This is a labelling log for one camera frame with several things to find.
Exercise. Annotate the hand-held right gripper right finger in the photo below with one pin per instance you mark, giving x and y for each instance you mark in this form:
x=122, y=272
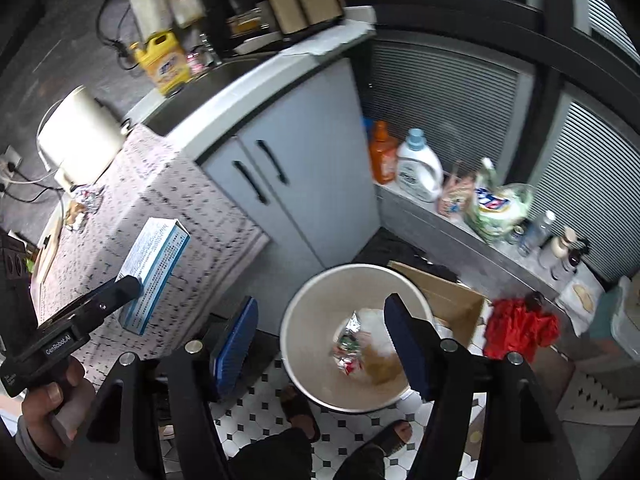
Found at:
x=410, y=345

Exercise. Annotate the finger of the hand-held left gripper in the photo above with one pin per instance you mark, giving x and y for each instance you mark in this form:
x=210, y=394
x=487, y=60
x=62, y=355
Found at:
x=100, y=305

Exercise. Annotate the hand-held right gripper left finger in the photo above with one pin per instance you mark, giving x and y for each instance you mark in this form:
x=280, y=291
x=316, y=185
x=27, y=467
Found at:
x=235, y=345

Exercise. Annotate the silver foil wrapper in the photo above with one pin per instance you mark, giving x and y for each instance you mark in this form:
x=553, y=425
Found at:
x=350, y=350
x=89, y=197

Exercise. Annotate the blue white cardboard box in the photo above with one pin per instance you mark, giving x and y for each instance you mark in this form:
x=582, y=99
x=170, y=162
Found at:
x=155, y=270

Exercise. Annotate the beige waste bin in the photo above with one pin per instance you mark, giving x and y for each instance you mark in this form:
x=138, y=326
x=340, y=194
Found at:
x=310, y=340

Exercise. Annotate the small brown paper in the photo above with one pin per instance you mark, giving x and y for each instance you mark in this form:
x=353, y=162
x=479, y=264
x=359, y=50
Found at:
x=75, y=217

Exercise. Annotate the person's left forearm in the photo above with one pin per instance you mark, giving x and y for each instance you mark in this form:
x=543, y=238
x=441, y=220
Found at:
x=35, y=455

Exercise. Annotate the person's left hand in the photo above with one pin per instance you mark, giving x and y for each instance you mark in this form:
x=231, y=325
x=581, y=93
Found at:
x=55, y=410

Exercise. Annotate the black cloth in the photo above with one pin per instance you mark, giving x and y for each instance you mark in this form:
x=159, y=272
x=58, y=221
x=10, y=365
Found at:
x=400, y=255

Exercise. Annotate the person's left foot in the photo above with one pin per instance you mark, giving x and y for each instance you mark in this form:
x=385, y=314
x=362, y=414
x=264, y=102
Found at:
x=300, y=410

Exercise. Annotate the person's foot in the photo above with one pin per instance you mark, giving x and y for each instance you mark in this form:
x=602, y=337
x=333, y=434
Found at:
x=300, y=410
x=392, y=437

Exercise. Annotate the person's right foot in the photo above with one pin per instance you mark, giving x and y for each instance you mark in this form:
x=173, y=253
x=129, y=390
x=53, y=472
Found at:
x=392, y=437

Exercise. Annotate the red plastic bag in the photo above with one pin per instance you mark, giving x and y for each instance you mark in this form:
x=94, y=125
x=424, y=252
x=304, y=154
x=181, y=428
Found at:
x=520, y=330

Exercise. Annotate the person's dark pants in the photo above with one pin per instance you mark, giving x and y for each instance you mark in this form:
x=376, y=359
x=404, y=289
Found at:
x=280, y=460

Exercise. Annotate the patterned pink tablecloth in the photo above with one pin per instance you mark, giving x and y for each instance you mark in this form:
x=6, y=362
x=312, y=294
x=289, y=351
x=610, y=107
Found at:
x=200, y=210

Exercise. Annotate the pink snack packet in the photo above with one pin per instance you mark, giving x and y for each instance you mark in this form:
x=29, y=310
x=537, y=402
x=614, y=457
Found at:
x=455, y=195

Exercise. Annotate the green white refill bag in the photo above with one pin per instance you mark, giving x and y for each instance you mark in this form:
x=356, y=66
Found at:
x=500, y=205

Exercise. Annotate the clear water bottle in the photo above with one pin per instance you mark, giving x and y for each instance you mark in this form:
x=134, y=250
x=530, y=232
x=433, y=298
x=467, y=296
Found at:
x=537, y=232

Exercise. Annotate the white air fryer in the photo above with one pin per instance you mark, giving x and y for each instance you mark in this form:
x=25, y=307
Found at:
x=80, y=135

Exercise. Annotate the white laundry detergent bottle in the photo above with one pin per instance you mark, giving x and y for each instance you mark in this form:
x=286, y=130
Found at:
x=419, y=170

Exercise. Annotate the beige pump bottle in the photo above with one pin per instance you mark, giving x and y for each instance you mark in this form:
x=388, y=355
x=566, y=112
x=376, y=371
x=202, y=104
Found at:
x=557, y=247

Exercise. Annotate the dark glass bottle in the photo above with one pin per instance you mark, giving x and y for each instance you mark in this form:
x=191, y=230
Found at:
x=572, y=262

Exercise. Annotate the orange detergent bottle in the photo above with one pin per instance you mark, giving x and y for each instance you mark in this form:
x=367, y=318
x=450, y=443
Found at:
x=384, y=155

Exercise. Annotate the grey sink cabinet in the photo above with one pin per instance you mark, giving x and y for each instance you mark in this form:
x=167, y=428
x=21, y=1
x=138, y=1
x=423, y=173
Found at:
x=310, y=160

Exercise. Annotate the white teal storage container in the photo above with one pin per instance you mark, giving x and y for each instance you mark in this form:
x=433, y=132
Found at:
x=625, y=315

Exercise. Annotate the steel sink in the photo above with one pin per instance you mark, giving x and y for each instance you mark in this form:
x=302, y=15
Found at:
x=200, y=90

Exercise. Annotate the yellow detergent bottle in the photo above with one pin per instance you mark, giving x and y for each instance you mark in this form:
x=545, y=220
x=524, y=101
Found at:
x=165, y=65

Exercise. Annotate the small pink bottle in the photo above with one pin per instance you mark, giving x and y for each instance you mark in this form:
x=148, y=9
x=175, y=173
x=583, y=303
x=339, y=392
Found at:
x=196, y=62

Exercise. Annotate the white jugs on counter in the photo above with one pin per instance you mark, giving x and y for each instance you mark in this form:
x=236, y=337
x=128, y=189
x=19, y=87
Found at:
x=160, y=5

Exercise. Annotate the white folded cloth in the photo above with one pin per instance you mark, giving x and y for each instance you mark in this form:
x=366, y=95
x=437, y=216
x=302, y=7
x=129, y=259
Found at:
x=330, y=37

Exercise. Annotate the white wall socket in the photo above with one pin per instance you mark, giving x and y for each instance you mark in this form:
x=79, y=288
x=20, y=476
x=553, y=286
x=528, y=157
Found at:
x=10, y=157

